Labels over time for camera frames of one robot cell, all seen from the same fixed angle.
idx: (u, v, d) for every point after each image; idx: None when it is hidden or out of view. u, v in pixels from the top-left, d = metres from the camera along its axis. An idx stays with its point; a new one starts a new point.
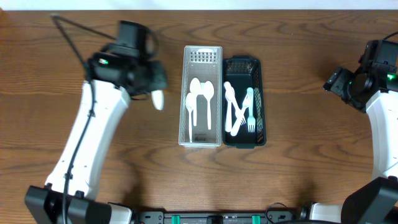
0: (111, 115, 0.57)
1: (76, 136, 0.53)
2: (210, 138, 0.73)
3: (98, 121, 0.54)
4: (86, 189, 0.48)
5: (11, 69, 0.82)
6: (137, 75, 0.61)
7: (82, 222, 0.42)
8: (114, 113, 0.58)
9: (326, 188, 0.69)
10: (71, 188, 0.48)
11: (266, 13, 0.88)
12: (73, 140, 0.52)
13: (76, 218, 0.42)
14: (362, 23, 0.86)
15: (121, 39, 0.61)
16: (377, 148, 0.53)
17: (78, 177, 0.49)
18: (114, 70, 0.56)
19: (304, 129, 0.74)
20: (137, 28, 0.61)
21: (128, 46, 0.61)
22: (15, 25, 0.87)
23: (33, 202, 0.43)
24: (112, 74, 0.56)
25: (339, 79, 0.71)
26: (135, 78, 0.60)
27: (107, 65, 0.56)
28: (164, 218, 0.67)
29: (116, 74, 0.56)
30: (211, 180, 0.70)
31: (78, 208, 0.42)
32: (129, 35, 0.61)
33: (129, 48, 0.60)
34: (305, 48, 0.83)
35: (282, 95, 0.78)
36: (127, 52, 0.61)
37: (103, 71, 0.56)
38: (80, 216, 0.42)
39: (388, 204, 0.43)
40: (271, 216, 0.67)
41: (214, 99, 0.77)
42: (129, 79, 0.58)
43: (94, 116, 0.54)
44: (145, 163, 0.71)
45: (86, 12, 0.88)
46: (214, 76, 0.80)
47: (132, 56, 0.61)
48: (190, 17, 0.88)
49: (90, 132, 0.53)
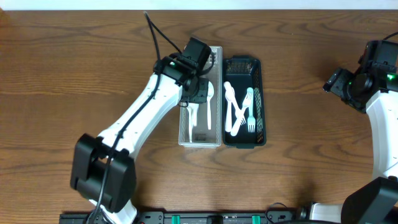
0: (166, 105, 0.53)
1: (135, 107, 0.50)
2: (210, 138, 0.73)
3: (157, 103, 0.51)
4: (132, 149, 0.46)
5: (11, 69, 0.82)
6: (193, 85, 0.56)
7: (120, 179, 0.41)
8: (169, 104, 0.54)
9: (327, 188, 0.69)
10: (118, 146, 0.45)
11: (266, 13, 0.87)
12: (132, 107, 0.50)
13: (118, 173, 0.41)
14: (362, 23, 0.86)
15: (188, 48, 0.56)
16: (378, 149, 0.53)
17: (127, 140, 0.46)
18: (177, 74, 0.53)
19: (304, 129, 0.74)
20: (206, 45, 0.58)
21: (192, 57, 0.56)
22: (15, 25, 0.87)
23: (83, 147, 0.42)
24: (176, 77, 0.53)
25: (339, 79, 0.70)
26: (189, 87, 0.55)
27: (172, 68, 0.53)
28: (164, 218, 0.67)
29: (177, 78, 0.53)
30: (211, 179, 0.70)
31: (123, 163, 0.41)
32: (195, 50, 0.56)
33: (194, 59, 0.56)
34: (305, 48, 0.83)
35: (282, 95, 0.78)
36: (189, 61, 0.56)
37: (169, 73, 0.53)
38: (122, 171, 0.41)
39: (388, 205, 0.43)
40: (271, 216, 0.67)
41: (214, 99, 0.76)
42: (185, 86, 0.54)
43: (155, 98, 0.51)
44: (145, 163, 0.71)
45: (85, 12, 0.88)
46: (214, 76, 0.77)
47: (193, 66, 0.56)
48: (190, 16, 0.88)
49: (148, 110, 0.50)
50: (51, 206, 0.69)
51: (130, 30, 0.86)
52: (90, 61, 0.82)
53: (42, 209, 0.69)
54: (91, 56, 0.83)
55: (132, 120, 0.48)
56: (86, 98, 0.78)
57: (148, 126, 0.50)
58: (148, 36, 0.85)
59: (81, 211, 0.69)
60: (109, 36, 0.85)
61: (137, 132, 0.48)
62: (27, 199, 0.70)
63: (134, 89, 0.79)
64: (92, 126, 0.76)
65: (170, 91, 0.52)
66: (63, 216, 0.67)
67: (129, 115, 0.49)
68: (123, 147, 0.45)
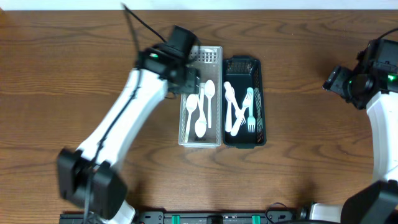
0: (150, 102, 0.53)
1: (116, 111, 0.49)
2: (210, 138, 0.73)
3: (139, 103, 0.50)
4: (114, 158, 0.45)
5: (12, 69, 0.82)
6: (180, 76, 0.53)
7: (104, 192, 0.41)
8: (153, 99, 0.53)
9: (326, 188, 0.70)
10: (99, 158, 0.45)
11: (266, 13, 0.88)
12: (113, 112, 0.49)
13: (101, 188, 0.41)
14: (362, 23, 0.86)
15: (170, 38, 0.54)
16: (378, 150, 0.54)
17: (109, 148, 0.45)
18: (159, 66, 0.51)
19: (304, 129, 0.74)
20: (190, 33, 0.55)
21: (176, 47, 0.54)
22: (16, 25, 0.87)
23: (62, 163, 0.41)
24: (158, 70, 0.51)
25: (338, 78, 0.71)
26: (176, 79, 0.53)
27: (155, 58, 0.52)
28: (164, 218, 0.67)
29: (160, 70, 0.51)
30: (211, 179, 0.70)
31: (106, 175, 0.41)
32: (179, 37, 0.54)
33: (178, 49, 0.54)
34: (305, 48, 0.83)
35: (282, 95, 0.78)
36: (174, 51, 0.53)
37: (151, 66, 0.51)
38: (106, 184, 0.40)
39: (388, 208, 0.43)
40: (271, 216, 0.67)
41: (214, 99, 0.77)
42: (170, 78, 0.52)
43: (136, 98, 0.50)
44: (145, 163, 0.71)
45: (86, 12, 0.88)
46: (214, 76, 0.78)
47: (178, 56, 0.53)
48: (190, 16, 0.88)
49: (129, 112, 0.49)
50: (51, 206, 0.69)
51: (130, 30, 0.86)
52: (90, 61, 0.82)
53: (43, 208, 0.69)
54: (91, 56, 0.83)
55: (114, 126, 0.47)
56: (86, 98, 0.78)
57: (132, 127, 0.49)
58: (148, 36, 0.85)
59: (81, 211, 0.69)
60: (109, 36, 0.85)
61: (120, 137, 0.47)
62: (27, 199, 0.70)
63: None
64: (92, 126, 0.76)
65: (154, 86, 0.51)
66: (63, 216, 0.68)
67: (109, 121, 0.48)
68: (105, 158, 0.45)
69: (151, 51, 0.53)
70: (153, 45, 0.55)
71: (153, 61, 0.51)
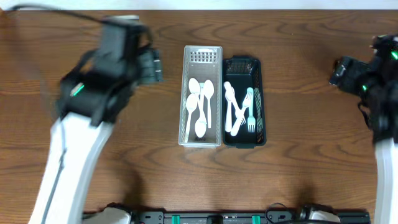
0: (89, 155, 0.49)
1: (51, 178, 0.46)
2: (210, 138, 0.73)
3: (71, 170, 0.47)
4: None
5: (11, 69, 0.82)
6: (119, 98, 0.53)
7: None
8: (94, 150, 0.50)
9: (327, 188, 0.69)
10: None
11: (266, 13, 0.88)
12: (46, 186, 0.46)
13: None
14: (362, 23, 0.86)
15: (104, 47, 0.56)
16: (380, 211, 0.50)
17: None
18: (96, 93, 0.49)
19: (304, 129, 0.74)
20: (126, 30, 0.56)
21: (112, 55, 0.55)
22: (15, 25, 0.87)
23: None
24: (91, 100, 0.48)
25: (347, 74, 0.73)
26: (117, 99, 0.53)
27: (83, 89, 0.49)
28: (165, 218, 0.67)
29: (97, 99, 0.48)
30: (211, 179, 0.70)
31: None
32: (111, 38, 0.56)
33: (115, 55, 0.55)
34: (305, 48, 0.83)
35: (282, 95, 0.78)
36: (111, 65, 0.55)
37: (82, 98, 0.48)
38: None
39: None
40: (271, 216, 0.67)
41: (214, 99, 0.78)
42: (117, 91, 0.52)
43: (64, 165, 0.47)
44: (145, 163, 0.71)
45: (86, 12, 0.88)
46: (214, 76, 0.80)
47: (114, 73, 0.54)
48: (190, 16, 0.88)
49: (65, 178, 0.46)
50: None
51: None
52: None
53: None
54: None
55: (51, 204, 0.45)
56: None
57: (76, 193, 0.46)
58: None
59: None
60: None
61: (60, 211, 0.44)
62: (27, 199, 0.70)
63: None
64: None
65: (92, 125, 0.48)
66: None
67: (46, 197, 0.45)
68: None
69: (76, 83, 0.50)
70: (73, 71, 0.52)
71: (87, 84, 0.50)
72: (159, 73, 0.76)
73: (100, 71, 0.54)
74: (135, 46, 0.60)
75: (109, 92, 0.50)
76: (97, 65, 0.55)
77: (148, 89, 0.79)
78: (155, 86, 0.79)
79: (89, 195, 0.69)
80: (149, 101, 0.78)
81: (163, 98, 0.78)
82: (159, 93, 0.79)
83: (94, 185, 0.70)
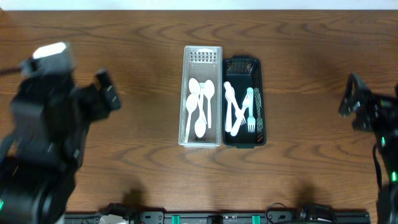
0: None
1: None
2: (210, 138, 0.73)
3: None
4: None
5: (10, 69, 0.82)
6: (54, 201, 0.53)
7: None
8: None
9: (326, 188, 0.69)
10: None
11: (266, 13, 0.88)
12: None
13: None
14: (362, 23, 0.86)
15: (28, 136, 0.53)
16: None
17: None
18: (25, 195, 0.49)
19: (304, 129, 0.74)
20: (41, 108, 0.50)
21: (41, 148, 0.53)
22: (15, 25, 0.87)
23: None
24: (23, 205, 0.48)
25: None
26: (53, 185, 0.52)
27: (4, 203, 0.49)
28: (164, 218, 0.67)
29: (27, 203, 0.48)
30: (211, 180, 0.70)
31: None
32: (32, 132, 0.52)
33: (40, 142, 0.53)
34: (305, 48, 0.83)
35: (282, 95, 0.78)
36: (40, 152, 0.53)
37: (10, 208, 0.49)
38: None
39: None
40: (271, 216, 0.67)
41: (214, 99, 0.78)
42: (52, 144, 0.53)
43: None
44: (145, 163, 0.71)
45: (86, 12, 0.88)
46: (214, 76, 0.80)
47: (54, 172, 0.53)
48: (190, 17, 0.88)
49: None
50: None
51: (130, 30, 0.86)
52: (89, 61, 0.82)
53: None
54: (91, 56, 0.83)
55: None
56: None
57: None
58: (148, 36, 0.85)
59: (81, 211, 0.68)
60: (109, 36, 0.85)
61: None
62: None
63: (134, 89, 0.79)
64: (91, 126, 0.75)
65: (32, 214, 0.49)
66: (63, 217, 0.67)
67: None
68: None
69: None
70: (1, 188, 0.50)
71: (21, 214, 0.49)
72: (114, 100, 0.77)
73: (30, 158, 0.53)
74: (66, 106, 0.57)
75: (41, 200, 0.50)
76: (22, 145, 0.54)
77: (148, 89, 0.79)
78: (155, 86, 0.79)
79: (89, 194, 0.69)
80: (148, 101, 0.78)
81: (163, 98, 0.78)
82: (159, 93, 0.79)
83: (94, 185, 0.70)
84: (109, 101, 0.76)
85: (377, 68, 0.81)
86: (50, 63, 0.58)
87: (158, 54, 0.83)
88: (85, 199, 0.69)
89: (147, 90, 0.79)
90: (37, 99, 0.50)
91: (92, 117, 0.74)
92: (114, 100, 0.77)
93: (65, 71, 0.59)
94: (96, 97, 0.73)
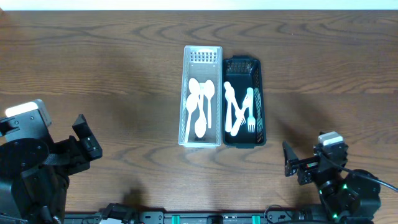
0: None
1: None
2: (210, 138, 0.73)
3: None
4: None
5: (11, 69, 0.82)
6: None
7: None
8: None
9: None
10: None
11: (266, 13, 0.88)
12: None
13: None
14: (362, 23, 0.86)
15: None
16: None
17: None
18: None
19: (304, 129, 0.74)
20: (12, 186, 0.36)
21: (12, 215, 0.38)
22: (16, 25, 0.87)
23: None
24: None
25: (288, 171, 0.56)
26: None
27: None
28: (164, 218, 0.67)
29: None
30: (211, 180, 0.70)
31: None
32: None
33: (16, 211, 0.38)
34: (305, 48, 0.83)
35: (282, 95, 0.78)
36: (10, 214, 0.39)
37: None
38: None
39: None
40: (271, 216, 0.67)
41: (214, 99, 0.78)
42: (56, 217, 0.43)
43: None
44: (145, 163, 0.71)
45: (86, 12, 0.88)
46: (214, 76, 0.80)
47: None
48: (191, 17, 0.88)
49: None
50: None
51: (130, 30, 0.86)
52: (90, 61, 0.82)
53: None
54: (91, 56, 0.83)
55: None
56: (86, 98, 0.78)
57: None
58: (148, 36, 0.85)
59: (81, 211, 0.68)
60: (109, 36, 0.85)
61: None
62: None
63: (134, 89, 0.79)
64: (91, 126, 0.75)
65: None
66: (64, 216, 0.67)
67: None
68: None
69: None
70: None
71: None
72: (96, 149, 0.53)
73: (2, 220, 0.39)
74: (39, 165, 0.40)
75: None
76: None
77: (148, 90, 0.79)
78: (155, 86, 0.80)
79: (89, 194, 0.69)
80: (149, 101, 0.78)
81: (163, 98, 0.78)
82: (159, 92, 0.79)
83: (94, 185, 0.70)
84: (89, 150, 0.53)
85: (377, 68, 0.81)
86: (27, 124, 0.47)
87: (159, 54, 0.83)
88: (86, 199, 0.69)
89: (147, 90, 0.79)
90: (9, 175, 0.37)
91: (70, 171, 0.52)
92: (96, 149, 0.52)
93: (43, 130, 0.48)
94: (76, 149, 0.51)
